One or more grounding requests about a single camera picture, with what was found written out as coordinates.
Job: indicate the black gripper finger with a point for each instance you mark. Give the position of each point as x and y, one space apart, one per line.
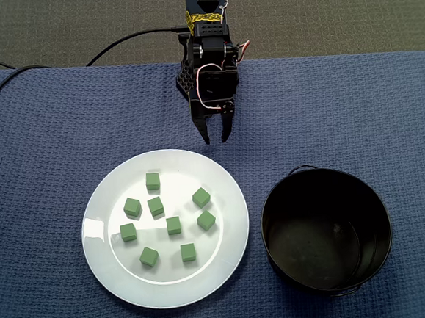
228 122
203 128

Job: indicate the white round plate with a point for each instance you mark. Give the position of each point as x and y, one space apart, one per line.
207 277

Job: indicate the blue woven table cloth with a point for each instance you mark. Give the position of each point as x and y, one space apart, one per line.
342 119

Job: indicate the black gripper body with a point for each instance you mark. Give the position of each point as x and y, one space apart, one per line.
208 109

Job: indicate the black robot arm with stickers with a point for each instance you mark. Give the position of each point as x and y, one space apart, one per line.
208 30

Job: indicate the small green cube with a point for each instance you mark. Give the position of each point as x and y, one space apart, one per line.
152 181
201 197
132 206
206 220
155 206
173 225
187 252
128 232
149 257

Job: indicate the black metal bucket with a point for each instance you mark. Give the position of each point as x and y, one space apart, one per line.
315 250

